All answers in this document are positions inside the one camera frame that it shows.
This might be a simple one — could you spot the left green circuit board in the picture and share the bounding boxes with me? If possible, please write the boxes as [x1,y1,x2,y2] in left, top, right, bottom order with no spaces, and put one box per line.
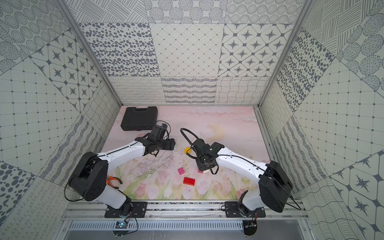
[113,221,130,237]

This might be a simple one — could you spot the aluminium extrusion rail frame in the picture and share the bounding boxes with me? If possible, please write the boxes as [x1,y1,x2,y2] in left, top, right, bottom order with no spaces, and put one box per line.
[62,200,309,221]

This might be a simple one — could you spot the white slotted cable duct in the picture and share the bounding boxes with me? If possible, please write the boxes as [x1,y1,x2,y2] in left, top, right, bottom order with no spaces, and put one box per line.
[69,220,243,231]

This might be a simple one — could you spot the right black round controller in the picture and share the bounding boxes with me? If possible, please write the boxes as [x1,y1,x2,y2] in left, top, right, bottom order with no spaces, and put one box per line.
[243,221,258,236]

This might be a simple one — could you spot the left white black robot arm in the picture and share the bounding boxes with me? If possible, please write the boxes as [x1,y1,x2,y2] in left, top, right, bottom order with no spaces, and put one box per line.
[68,124,176,216]

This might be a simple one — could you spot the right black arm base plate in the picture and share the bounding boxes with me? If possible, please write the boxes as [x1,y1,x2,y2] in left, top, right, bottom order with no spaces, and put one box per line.
[221,201,266,218]

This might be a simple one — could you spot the orange handled pliers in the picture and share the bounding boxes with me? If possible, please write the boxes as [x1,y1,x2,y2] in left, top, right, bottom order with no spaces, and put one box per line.
[106,176,123,190]

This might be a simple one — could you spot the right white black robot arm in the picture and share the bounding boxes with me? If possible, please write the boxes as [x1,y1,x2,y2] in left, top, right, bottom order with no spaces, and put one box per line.
[191,139,293,217]

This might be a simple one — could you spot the red lego brick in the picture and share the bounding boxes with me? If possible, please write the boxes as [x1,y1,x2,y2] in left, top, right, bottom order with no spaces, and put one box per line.
[183,177,196,186]

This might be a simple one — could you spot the pink floral table mat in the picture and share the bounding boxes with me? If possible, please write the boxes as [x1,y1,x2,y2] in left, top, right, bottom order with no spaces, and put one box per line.
[111,106,270,200]

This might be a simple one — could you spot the yellow lego brick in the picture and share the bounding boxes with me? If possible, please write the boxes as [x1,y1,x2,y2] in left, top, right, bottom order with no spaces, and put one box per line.
[185,147,192,155]

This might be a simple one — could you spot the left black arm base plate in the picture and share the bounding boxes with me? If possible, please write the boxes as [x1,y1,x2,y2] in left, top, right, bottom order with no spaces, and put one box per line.
[105,202,148,219]

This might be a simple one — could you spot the black plastic tool case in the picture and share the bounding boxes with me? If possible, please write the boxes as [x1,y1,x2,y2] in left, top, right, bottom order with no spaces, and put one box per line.
[121,107,158,131]

